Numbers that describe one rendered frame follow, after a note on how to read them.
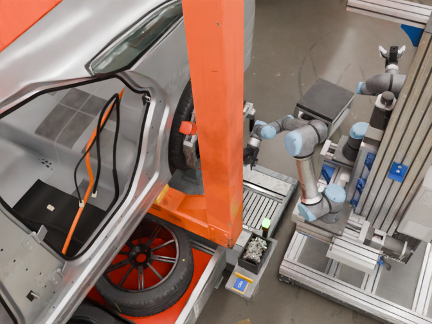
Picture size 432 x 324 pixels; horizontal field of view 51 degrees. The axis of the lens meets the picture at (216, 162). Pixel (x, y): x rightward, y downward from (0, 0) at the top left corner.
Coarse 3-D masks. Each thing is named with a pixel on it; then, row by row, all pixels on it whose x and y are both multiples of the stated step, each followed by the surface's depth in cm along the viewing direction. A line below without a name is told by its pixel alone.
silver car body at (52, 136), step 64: (64, 0) 203; (128, 0) 214; (0, 64) 172; (64, 64) 185; (128, 64) 209; (0, 128) 300; (64, 128) 284; (128, 128) 271; (0, 192) 270; (64, 192) 281; (128, 192) 253; (0, 256) 175; (64, 256) 217; (0, 320) 235; (64, 320) 233
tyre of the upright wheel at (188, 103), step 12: (192, 96) 274; (180, 108) 273; (192, 108) 279; (180, 120) 272; (180, 132) 275; (168, 144) 280; (180, 144) 281; (168, 156) 287; (180, 156) 288; (180, 168) 297
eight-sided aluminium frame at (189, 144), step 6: (192, 114) 275; (192, 120) 276; (186, 138) 278; (192, 138) 277; (186, 144) 278; (192, 144) 277; (186, 150) 283; (192, 150) 280; (186, 156) 288; (192, 156) 285; (186, 162) 294; (192, 162) 290; (198, 162) 299
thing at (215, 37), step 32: (192, 0) 149; (224, 0) 144; (192, 32) 160; (224, 32) 153; (192, 64) 172; (224, 64) 164; (224, 96) 177; (224, 128) 192; (224, 160) 211; (224, 192) 233; (224, 224) 261
